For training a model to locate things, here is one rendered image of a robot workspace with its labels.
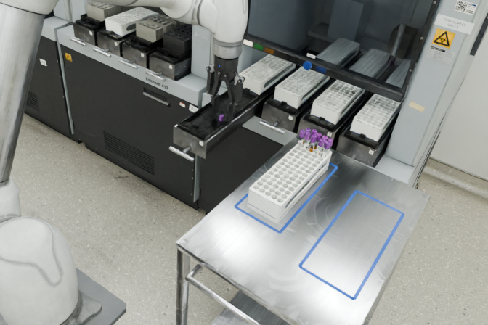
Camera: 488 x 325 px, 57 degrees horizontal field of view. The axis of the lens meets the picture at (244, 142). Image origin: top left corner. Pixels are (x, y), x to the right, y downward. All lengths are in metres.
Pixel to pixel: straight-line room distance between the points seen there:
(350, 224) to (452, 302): 1.16
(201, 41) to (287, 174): 0.80
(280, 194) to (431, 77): 0.61
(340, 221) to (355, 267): 0.15
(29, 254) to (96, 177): 1.62
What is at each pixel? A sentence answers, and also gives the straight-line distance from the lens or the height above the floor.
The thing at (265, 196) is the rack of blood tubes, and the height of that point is 0.88.
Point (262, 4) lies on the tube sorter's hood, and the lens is 1.62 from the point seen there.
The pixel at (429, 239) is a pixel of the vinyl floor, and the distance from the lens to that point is 2.53.
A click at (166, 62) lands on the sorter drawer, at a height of 0.80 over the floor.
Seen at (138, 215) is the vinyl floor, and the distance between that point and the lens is 2.31.
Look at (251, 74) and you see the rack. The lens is 1.73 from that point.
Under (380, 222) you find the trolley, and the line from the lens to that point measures 1.27.
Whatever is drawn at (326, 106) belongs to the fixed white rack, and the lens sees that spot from 1.59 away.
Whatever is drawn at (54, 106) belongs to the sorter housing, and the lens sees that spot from 2.68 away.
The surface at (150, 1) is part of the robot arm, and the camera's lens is 1.00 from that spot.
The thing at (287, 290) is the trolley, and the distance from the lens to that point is 1.06.
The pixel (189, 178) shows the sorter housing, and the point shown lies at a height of 0.25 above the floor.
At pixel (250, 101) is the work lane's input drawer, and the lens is 1.66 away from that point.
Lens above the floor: 1.67
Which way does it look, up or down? 37 degrees down
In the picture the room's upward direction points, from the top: 7 degrees clockwise
